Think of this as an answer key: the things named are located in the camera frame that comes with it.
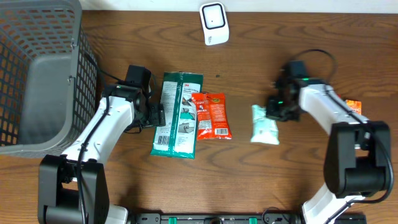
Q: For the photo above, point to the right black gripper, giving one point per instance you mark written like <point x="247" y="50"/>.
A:
<point x="291" y="117"/>

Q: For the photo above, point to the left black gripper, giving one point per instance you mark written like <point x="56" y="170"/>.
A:
<point x="157" y="116"/>

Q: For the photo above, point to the mint green wet wipes pack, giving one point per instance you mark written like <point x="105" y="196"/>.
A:
<point x="264" y="129"/>

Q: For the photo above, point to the green white 3M package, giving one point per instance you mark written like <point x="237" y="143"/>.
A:
<point x="177" y="138"/>

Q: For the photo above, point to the red Nescafe coffee pack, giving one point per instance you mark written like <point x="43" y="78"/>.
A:
<point x="211" y="116"/>

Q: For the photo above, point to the orange tissue packet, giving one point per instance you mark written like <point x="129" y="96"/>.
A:
<point x="355" y="105"/>

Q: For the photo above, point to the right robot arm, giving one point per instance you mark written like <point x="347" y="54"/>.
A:
<point x="357" y="166"/>

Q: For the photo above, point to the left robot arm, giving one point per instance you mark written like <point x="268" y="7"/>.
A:
<point x="72" y="186"/>

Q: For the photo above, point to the white barcode scanner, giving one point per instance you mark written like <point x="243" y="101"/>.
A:
<point x="214" y="23"/>

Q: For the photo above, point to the grey plastic mesh basket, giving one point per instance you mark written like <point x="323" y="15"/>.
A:
<point x="48" y="88"/>

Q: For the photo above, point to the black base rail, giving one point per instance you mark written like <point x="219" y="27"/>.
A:
<point x="271" y="218"/>

